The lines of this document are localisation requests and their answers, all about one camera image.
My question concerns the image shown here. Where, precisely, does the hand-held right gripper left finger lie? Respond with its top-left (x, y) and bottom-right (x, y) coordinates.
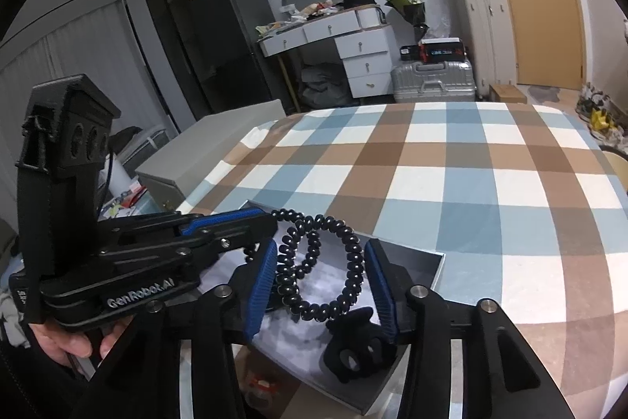
top-left (81, 240), bottom-right (280, 419)

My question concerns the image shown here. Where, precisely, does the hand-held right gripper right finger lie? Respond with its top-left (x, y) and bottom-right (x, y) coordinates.
top-left (364, 238), bottom-right (577, 419)

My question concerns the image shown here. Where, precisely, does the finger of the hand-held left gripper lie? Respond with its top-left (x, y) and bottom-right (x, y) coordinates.
top-left (98, 219), bottom-right (279, 276)
top-left (98, 209), bottom-right (272, 244)

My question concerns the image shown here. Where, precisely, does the black fuzzy hair clip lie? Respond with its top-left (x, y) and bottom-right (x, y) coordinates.
top-left (321, 307), bottom-right (398, 384)

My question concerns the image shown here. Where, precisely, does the grey cardboard box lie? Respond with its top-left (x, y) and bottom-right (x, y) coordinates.
top-left (194, 200), bottom-right (447, 415)

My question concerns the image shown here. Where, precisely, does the red and white hair accessory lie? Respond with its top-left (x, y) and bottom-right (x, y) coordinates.
top-left (244, 372), bottom-right (278, 405)

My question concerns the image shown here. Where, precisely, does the person's left hand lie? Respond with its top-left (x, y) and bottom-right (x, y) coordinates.
top-left (27, 318), bottom-right (134, 369)

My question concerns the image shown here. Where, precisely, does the plaid blanket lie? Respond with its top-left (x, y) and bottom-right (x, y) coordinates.
top-left (179, 101), bottom-right (628, 419)

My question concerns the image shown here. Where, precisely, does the grey curtain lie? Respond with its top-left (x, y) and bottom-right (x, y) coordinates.
top-left (0, 2), bottom-right (187, 223)

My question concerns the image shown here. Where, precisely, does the grey clothes pile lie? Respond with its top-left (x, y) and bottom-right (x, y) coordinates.
top-left (300, 63), bottom-right (351, 108)

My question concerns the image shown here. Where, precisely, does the black fridge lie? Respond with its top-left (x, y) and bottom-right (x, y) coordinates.
top-left (189, 0), bottom-right (278, 115)

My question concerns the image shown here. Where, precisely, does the dark tall cabinet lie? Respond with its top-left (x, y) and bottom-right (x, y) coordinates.
top-left (140, 0), bottom-right (217, 120)

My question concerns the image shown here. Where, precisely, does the silver suitcase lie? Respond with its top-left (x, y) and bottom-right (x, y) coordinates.
top-left (391, 60), bottom-right (476, 103)

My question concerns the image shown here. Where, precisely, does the pile of desk clutter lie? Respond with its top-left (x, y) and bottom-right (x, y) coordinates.
top-left (255, 0), bottom-right (344, 39)

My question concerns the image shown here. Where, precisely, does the white desk with drawers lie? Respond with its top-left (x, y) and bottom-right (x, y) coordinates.
top-left (257, 4), bottom-right (396, 98)

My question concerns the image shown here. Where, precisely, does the small brown cardboard box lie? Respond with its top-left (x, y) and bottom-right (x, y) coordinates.
top-left (489, 84), bottom-right (528, 104)

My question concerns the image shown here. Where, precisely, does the black and red box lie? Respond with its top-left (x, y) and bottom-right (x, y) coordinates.
top-left (418, 38), bottom-right (464, 62)

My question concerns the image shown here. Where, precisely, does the white suitcase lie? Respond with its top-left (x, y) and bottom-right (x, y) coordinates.
top-left (456, 0), bottom-right (518, 101)

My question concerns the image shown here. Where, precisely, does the black wrapped bouquet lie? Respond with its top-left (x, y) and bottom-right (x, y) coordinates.
top-left (385, 0), bottom-right (430, 39)

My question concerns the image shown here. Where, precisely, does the pile of shoes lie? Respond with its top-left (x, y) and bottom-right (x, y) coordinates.
top-left (576, 82), bottom-right (628, 150)

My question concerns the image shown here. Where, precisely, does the black cable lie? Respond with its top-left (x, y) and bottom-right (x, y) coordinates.
top-left (99, 149), bottom-right (117, 214)

